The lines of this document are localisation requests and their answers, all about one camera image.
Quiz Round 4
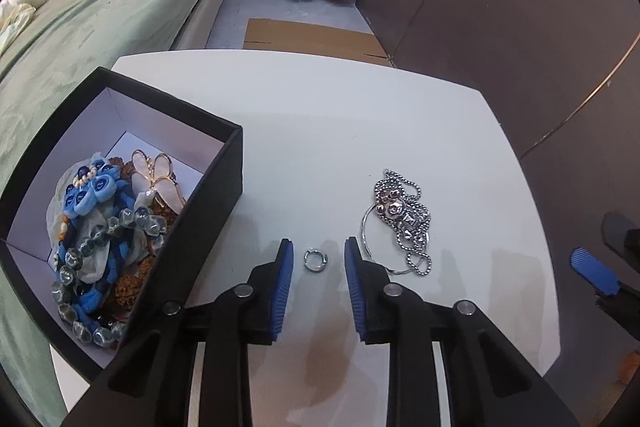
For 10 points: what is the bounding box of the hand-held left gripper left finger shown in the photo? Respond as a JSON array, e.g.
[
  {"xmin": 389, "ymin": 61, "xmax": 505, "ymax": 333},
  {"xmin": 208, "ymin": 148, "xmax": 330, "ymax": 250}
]
[{"xmin": 60, "ymin": 238, "xmax": 293, "ymax": 427}]

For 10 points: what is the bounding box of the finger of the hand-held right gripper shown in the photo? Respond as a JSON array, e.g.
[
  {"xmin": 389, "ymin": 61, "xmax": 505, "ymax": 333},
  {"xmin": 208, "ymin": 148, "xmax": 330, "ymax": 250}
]
[
  {"xmin": 570, "ymin": 247, "xmax": 623, "ymax": 299},
  {"xmin": 601, "ymin": 212, "xmax": 640, "ymax": 264}
]

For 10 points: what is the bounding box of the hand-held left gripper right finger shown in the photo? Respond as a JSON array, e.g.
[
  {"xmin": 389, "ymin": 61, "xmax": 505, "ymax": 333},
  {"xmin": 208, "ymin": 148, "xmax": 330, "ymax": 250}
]
[{"xmin": 344, "ymin": 237, "xmax": 583, "ymax": 427}]

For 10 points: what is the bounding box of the small silver ring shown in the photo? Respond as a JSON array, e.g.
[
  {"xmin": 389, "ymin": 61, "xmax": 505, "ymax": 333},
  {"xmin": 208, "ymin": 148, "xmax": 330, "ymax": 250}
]
[{"xmin": 304, "ymin": 248, "xmax": 327, "ymax": 275}]

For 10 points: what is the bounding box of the silver chain necklace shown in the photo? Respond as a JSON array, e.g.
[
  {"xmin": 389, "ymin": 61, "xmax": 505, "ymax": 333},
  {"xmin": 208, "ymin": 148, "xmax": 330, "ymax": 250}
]
[{"xmin": 370, "ymin": 169, "xmax": 433, "ymax": 278}]

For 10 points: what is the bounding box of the black jewelry box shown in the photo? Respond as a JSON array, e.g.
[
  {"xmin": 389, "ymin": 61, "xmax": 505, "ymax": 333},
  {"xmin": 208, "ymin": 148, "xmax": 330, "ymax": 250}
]
[{"xmin": 0, "ymin": 67, "xmax": 245, "ymax": 370}]

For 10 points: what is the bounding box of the clear chunky bead bracelet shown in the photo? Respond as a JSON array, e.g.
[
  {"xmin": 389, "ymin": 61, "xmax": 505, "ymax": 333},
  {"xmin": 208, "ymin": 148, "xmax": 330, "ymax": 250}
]
[{"xmin": 50, "ymin": 207, "xmax": 168, "ymax": 348}]

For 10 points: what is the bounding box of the white butterfly hair clip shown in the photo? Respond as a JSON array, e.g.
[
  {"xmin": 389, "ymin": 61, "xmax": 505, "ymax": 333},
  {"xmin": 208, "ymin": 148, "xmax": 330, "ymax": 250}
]
[{"xmin": 131, "ymin": 150, "xmax": 188, "ymax": 210}]

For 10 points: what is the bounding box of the grey-green bead bracelet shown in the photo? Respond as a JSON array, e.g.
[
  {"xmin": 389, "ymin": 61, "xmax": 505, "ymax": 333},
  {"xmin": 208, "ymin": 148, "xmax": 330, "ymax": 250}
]
[{"xmin": 64, "ymin": 227, "xmax": 110, "ymax": 269}]

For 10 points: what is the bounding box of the thin silver hoop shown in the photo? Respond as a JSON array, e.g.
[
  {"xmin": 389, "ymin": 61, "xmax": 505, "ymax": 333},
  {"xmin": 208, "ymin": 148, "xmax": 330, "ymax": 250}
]
[{"xmin": 359, "ymin": 204, "xmax": 408, "ymax": 278}]

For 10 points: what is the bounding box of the flat cardboard sheet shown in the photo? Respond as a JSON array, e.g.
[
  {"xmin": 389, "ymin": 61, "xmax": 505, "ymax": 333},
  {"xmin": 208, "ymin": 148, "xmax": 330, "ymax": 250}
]
[{"xmin": 243, "ymin": 18, "xmax": 392, "ymax": 68}]

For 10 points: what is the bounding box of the bed with green blanket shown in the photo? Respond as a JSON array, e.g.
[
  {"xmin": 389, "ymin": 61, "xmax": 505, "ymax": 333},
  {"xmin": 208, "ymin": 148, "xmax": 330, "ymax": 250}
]
[{"xmin": 0, "ymin": 0, "xmax": 238, "ymax": 408}]

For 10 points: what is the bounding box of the white crumpled quilt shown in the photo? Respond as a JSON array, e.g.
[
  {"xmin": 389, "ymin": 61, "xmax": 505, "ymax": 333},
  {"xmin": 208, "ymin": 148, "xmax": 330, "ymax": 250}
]
[{"xmin": 0, "ymin": 0, "xmax": 46, "ymax": 55}]

